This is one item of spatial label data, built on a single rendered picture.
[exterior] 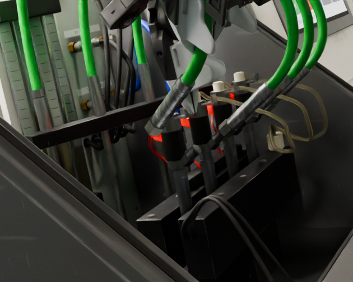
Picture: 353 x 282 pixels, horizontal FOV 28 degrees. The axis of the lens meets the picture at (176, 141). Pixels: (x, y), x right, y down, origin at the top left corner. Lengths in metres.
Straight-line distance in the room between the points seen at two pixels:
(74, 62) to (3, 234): 0.63
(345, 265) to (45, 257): 0.31
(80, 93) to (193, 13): 0.58
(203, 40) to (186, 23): 0.03
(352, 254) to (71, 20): 0.66
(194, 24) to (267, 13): 0.64
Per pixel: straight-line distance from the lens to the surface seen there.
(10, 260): 0.62
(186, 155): 0.89
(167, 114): 0.76
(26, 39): 0.99
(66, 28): 1.21
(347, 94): 1.13
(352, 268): 0.73
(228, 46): 1.19
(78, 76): 1.21
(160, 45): 0.83
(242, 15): 0.68
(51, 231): 0.58
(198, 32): 0.66
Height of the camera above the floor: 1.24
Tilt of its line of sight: 11 degrees down
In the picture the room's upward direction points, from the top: 11 degrees counter-clockwise
